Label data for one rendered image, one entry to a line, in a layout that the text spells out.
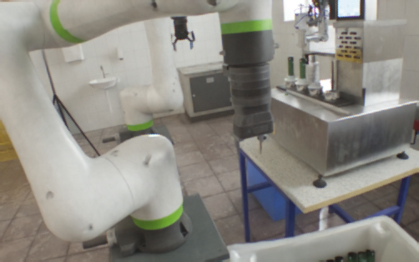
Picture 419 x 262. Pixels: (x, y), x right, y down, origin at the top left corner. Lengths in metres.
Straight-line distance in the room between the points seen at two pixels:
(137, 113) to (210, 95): 3.04
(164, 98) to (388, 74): 0.94
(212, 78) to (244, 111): 3.67
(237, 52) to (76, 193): 0.35
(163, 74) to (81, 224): 0.78
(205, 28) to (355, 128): 3.95
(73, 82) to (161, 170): 4.32
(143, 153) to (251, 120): 0.22
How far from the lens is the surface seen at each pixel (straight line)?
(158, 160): 0.53
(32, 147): 0.52
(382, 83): 1.27
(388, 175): 1.28
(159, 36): 1.12
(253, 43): 0.46
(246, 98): 0.48
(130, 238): 0.66
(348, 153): 1.15
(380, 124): 1.22
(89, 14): 0.53
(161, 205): 0.58
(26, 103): 0.54
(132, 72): 4.67
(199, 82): 4.11
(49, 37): 0.69
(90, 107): 4.83
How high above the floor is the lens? 1.37
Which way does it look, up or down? 21 degrees down
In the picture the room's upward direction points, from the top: 7 degrees counter-clockwise
